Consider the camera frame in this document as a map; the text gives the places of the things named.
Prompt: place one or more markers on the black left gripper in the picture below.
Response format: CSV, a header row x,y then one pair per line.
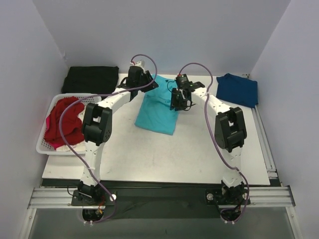
x,y
148,82

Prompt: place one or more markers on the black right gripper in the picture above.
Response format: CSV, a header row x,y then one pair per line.
x,y
178,100

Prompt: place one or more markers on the turquoise t-shirt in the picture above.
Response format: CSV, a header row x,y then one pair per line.
x,y
155,113

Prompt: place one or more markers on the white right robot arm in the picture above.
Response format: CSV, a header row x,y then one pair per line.
x,y
226,124

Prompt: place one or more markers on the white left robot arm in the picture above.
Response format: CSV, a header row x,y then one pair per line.
x,y
97,126

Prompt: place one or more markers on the black folded t-shirt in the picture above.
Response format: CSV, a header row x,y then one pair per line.
x,y
92,79

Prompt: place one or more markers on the folded navy blue t-shirt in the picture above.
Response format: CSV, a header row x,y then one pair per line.
x,y
237,90

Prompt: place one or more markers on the red t-shirt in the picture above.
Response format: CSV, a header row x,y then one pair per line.
x,y
71,124

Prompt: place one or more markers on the white t-shirt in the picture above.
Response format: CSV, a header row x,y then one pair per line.
x,y
77,147

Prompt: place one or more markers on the white plastic laundry basket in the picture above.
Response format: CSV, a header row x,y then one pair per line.
x,y
42,146

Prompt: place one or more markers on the pink garment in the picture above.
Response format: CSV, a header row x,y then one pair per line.
x,y
47,122

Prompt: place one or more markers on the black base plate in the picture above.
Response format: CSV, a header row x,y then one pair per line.
x,y
167,210

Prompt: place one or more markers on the aluminium frame rail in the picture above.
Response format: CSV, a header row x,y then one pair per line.
x,y
45,198

